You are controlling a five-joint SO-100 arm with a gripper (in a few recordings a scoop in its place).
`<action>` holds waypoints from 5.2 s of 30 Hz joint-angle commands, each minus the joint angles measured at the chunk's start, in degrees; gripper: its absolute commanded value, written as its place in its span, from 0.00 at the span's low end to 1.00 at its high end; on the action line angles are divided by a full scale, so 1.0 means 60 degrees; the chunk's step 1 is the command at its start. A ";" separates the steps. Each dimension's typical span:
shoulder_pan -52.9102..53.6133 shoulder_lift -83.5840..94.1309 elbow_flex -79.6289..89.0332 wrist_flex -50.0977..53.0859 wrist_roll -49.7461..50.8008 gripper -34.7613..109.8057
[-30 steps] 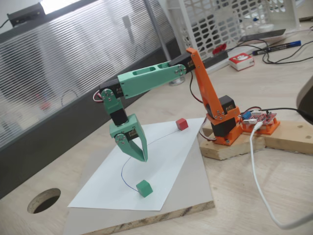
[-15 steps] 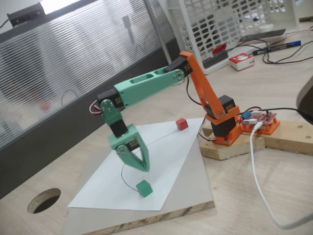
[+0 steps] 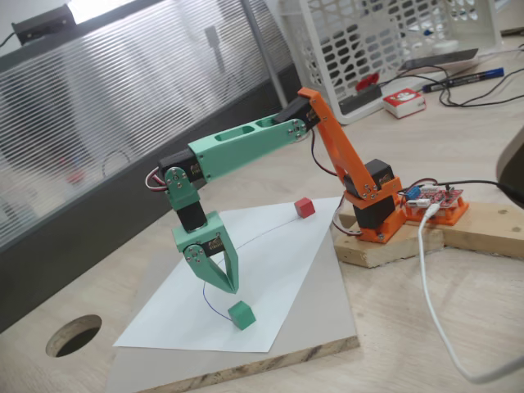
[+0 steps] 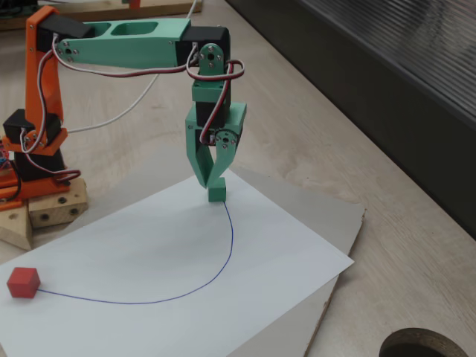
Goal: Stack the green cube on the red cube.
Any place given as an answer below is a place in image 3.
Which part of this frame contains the green cube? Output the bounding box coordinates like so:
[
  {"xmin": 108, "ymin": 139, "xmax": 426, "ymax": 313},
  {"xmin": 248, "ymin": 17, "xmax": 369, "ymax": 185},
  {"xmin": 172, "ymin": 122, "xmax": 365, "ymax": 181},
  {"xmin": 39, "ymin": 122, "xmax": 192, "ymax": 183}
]
[{"xmin": 227, "ymin": 300, "xmax": 257, "ymax": 332}]

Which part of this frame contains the red cube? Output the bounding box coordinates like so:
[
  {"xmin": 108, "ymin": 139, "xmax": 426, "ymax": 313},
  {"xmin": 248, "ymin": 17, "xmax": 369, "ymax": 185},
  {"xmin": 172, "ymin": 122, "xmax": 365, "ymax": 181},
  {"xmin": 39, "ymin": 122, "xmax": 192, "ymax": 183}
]
[{"xmin": 293, "ymin": 196, "xmax": 316, "ymax": 220}]

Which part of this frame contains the white paper sheet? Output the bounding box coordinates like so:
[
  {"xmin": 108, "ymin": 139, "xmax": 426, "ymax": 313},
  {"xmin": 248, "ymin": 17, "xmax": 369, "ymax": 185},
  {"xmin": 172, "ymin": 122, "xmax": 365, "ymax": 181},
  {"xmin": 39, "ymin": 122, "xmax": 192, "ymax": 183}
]
[{"xmin": 113, "ymin": 196, "xmax": 344, "ymax": 354}]

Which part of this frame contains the grey chipboard panel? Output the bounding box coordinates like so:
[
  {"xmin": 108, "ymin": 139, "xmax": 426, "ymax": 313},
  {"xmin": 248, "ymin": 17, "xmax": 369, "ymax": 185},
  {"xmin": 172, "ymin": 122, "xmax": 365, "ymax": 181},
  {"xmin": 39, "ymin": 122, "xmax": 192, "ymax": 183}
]
[{"xmin": 105, "ymin": 231, "xmax": 361, "ymax": 393}]

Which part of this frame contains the ribbed glass desk partition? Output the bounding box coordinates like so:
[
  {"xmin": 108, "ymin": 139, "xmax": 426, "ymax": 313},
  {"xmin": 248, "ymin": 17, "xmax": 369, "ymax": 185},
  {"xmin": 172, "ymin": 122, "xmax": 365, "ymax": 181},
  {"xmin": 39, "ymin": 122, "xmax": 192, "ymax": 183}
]
[{"xmin": 0, "ymin": 0, "xmax": 306, "ymax": 335}]

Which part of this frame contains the wooden base block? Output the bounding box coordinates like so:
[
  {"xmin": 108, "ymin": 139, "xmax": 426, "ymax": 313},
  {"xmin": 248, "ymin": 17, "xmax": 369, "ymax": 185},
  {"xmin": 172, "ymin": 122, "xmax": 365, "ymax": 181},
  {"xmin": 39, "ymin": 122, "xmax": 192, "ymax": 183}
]
[{"xmin": 333, "ymin": 210, "xmax": 446, "ymax": 269}]

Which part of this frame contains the black rectangular block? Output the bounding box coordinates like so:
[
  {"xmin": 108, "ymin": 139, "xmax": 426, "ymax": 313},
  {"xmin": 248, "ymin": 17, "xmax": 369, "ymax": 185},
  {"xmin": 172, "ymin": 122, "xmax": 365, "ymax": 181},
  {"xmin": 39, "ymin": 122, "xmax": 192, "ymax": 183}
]
[{"xmin": 339, "ymin": 85, "xmax": 384, "ymax": 115}]

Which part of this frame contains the red plastic clip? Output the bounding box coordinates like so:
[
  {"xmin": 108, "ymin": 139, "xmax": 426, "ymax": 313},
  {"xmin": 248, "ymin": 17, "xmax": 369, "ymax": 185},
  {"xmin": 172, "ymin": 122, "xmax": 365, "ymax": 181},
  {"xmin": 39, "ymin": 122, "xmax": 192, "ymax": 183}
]
[{"xmin": 355, "ymin": 73, "xmax": 382, "ymax": 91}]

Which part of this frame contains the red controller circuit board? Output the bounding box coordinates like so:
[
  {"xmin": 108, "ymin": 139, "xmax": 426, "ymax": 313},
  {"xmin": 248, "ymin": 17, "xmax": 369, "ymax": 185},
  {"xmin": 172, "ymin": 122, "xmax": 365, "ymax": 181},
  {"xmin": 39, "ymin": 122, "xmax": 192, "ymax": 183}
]
[{"xmin": 403, "ymin": 184, "xmax": 466, "ymax": 210}]

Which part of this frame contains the orange circuit board holder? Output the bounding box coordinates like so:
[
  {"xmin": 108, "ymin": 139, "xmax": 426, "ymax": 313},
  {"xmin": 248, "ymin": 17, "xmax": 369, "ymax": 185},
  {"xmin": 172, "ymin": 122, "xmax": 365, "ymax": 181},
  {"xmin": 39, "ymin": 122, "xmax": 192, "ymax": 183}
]
[{"xmin": 403, "ymin": 195, "xmax": 471, "ymax": 227}]

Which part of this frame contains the red and white small box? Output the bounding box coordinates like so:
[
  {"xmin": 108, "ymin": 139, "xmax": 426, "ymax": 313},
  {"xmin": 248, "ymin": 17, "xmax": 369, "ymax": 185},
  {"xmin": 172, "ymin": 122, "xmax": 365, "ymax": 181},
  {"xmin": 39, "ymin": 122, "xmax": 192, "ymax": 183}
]
[{"xmin": 382, "ymin": 88, "xmax": 427, "ymax": 120}]

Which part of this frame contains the white plastic basket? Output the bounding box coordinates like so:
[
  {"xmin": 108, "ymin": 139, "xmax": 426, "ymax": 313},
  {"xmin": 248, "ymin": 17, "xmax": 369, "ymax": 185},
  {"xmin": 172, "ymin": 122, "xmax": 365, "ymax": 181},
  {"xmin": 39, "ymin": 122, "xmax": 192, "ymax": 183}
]
[{"xmin": 280, "ymin": 0, "xmax": 504, "ymax": 126}]

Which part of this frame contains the wooden base plank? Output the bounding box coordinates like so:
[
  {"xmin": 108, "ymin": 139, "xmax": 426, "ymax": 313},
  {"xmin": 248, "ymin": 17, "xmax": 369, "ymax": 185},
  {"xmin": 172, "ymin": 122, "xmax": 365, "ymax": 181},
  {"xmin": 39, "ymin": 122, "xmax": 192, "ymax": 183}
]
[{"xmin": 444, "ymin": 199, "xmax": 524, "ymax": 260}]

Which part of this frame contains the black box device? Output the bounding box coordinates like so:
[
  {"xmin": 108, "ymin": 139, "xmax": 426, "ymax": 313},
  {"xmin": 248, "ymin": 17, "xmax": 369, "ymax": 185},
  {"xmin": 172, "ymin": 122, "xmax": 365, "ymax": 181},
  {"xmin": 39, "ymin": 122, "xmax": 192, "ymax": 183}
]
[{"xmin": 11, "ymin": 3, "xmax": 77, "ymax": 44}]

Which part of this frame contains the dark flat smartphone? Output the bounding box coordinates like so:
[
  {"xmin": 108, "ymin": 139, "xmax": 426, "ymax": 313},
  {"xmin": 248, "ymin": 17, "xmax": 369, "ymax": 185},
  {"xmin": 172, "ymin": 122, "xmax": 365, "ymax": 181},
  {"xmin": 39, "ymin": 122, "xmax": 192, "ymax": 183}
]
[{"xmin": 397, "ymin": 47, "xmax": 480, "ymax": 73}]

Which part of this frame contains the blue marker pen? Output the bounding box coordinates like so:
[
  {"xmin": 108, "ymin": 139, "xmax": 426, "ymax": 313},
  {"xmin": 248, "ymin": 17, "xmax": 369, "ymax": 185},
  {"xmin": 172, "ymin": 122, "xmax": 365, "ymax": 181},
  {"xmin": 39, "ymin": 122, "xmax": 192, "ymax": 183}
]
[{"xmin": 421, "ymin": 67, "xmax": 505, "ymax": 93}]

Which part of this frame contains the grey rounded object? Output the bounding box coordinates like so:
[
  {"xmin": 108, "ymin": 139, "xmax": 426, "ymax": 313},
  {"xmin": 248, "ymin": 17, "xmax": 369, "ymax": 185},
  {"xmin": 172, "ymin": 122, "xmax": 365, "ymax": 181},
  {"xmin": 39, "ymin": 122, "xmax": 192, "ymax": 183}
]
[{"xmin": 495, "ymin": 125, "xmax": 524, "ymax": 193}]

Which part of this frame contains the wrist servo wire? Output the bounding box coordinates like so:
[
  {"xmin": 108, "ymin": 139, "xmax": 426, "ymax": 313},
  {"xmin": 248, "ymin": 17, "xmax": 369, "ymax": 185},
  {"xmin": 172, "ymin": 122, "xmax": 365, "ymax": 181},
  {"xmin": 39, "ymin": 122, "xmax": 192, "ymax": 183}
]
[{"xmin": 145, "ymin": 165, "xmax": 169, "ymax": 192}]

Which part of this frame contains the base servo wire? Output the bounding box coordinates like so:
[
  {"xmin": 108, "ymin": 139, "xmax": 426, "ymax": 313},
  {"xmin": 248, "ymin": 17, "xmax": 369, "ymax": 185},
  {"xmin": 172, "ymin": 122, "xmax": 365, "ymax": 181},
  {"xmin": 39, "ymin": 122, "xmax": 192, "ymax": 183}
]
[{"xmin": 331, "ymin": 192, "xmax": 364, "ymax": 239}]

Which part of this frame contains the upper arm servo wire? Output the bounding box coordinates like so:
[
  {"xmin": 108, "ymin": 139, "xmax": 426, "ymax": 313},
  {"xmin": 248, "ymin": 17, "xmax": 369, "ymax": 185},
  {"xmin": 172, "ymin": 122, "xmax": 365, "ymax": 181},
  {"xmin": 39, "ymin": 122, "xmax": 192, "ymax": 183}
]
[{"xmin": 309, "ymin": 130, "xmax": 341, "ymax": 177}]

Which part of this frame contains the white USB cable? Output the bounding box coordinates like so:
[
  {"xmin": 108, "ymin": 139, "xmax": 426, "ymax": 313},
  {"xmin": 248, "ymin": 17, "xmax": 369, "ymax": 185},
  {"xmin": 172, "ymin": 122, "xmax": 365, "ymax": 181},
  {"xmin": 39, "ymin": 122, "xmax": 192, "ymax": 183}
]
[{"xmin": 417, "ymin": 204, "xmax": 524, "ymax": 385}]

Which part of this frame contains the thin black cable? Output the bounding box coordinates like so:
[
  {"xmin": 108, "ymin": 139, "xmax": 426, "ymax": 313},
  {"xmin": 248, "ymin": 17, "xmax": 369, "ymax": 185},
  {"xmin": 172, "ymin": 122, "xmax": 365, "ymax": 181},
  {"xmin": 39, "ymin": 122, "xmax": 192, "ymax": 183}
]
[{"xmin": 395, "ymin": 65, "xmax": 524, "ymax": 108}]

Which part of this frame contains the black power cable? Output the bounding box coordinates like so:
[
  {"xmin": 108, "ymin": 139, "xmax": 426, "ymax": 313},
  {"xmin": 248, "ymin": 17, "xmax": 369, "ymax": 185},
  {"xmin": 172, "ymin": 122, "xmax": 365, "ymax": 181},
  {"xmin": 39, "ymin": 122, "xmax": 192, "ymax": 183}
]
[{"xmin": 440, "ymin": 179, "xmax": 524, "ymax": 208}]

